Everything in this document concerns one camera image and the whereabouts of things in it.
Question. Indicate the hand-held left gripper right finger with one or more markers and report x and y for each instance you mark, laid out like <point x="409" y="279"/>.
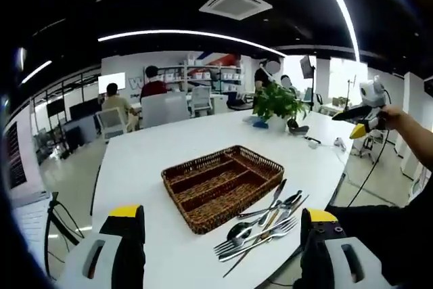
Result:
<point x="318" y="258"/>

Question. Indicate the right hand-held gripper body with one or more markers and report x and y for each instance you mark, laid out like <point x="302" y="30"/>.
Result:
<point x="372" y="94"/>

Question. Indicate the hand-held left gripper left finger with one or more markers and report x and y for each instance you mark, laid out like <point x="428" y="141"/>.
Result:
<point x="126" y="245"/>

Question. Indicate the silver table knife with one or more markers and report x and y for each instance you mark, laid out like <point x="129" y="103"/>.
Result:
<point x="291" y="197"/>
<point x="278" y="194"/>

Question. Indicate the brown wicker storage tray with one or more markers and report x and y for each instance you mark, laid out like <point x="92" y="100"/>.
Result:
<point x="203" y="184"/>

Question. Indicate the white storage shelf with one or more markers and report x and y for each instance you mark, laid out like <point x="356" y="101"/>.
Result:
<point x="203" y="74"/>

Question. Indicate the person's right hand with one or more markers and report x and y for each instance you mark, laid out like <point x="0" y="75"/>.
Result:
<point x="395" y="118"/>

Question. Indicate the white adapter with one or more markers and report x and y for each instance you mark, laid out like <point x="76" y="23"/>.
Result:
<point x="340" y="143"/>

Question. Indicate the white charger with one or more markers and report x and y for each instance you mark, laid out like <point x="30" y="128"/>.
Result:
<point x="313" y="143"/>

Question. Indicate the black object on table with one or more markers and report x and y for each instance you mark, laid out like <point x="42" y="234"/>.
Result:
<point x="297" y="130"/>

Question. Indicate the black studio light stand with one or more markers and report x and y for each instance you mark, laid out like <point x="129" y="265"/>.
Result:
<point x="307" y="65"/>

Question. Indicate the green potted plant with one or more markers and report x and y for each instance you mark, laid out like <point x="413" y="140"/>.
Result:
<point x="277" y="103"/>

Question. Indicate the person in black clothes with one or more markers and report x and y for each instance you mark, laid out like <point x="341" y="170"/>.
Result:
<point x="389" y="221"/>

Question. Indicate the black tripod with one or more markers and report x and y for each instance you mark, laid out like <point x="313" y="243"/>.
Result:
<point x="54" y="197"/>

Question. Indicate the blue cloth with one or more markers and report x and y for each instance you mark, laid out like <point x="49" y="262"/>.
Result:
<point x="260" y="124"/>

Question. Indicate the long ceiling light strip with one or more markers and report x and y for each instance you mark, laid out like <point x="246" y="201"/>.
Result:
<point x="162" y="32"/>
<point x="338" y="2"/>

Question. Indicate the white mesh office chair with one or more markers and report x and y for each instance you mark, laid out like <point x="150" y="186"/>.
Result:
<point x="201" y="96"/>
<point x="111" y="121"/>

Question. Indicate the white desk partition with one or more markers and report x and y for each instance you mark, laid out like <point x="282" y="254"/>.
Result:
<point x="164" y="109"/>

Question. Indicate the black monitor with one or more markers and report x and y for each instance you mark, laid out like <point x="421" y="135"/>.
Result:
<point x="84" y="109"/>

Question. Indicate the dark display panel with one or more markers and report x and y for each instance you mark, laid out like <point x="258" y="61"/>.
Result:
<point x="15" y="157"/>

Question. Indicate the white ceiling air vent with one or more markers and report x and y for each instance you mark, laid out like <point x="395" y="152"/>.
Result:
<point x="235" y="3"/>

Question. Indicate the white lit monitor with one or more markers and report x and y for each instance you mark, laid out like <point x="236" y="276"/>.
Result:
<point x="111" y="81"/>

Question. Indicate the short ceiling light strip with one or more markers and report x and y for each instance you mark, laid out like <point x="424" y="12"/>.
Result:
<point x="37" y="71"/>

